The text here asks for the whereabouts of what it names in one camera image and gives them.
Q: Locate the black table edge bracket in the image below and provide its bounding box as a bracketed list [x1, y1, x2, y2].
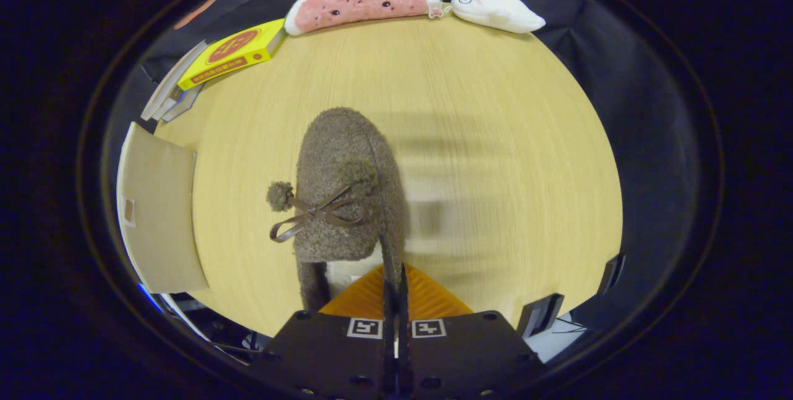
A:
[517, 293, 565, 340]
[598, 253, 626, 295]

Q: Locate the watermelon slice plush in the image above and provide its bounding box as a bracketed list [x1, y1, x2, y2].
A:
[284, 0, 444, 37]

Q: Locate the cream fabric storage box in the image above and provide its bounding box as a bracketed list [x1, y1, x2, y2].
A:
[116, 121, 210, 294]

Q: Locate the yellow book with red circle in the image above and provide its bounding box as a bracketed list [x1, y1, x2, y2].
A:
[177, 18, 287, 92]

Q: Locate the white plush toy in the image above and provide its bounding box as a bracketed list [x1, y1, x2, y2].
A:
[450, 0, 547, 34]

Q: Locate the brown fuzzy shoe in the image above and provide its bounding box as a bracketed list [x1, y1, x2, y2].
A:
[266, 107, 408, 313]

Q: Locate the blue cover book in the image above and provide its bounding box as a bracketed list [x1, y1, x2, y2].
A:
[162, 83, 205, 123]

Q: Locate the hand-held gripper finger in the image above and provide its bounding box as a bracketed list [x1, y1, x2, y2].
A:
[396, 262, 546, 399]
[263, 263, 397, 399]

